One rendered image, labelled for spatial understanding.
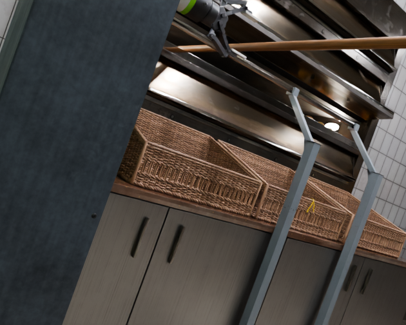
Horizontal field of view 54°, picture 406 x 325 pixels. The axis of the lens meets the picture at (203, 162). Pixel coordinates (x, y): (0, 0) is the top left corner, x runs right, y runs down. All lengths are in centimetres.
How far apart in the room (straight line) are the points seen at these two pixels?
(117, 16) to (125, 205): 76
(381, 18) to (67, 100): 249
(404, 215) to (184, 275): 239
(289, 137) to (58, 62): 189
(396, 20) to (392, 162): 99
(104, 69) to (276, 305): 145
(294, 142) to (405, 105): 108
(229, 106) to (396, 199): 177
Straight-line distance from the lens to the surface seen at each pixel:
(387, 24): 296
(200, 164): 143
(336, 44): 125
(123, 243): 133
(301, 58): 217
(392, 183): 330
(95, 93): 64
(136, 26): 66
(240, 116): 212
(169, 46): 189
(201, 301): 159
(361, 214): 201
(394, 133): 318
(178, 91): 190
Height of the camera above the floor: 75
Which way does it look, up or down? 1 degrees down
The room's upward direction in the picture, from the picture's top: 20 degrees clockwise
